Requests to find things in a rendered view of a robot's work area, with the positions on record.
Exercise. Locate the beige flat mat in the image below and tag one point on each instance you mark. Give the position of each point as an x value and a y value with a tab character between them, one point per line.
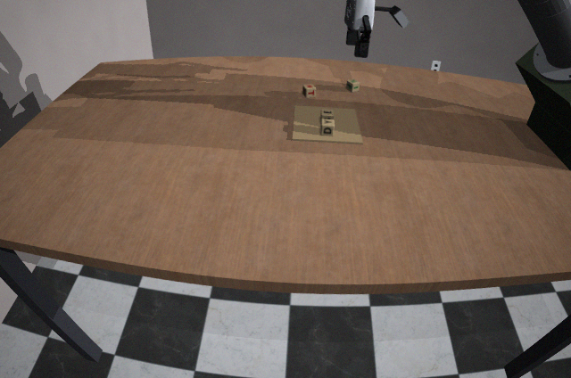
307	125

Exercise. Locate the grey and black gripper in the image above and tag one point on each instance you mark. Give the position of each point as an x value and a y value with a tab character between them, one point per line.
357	12

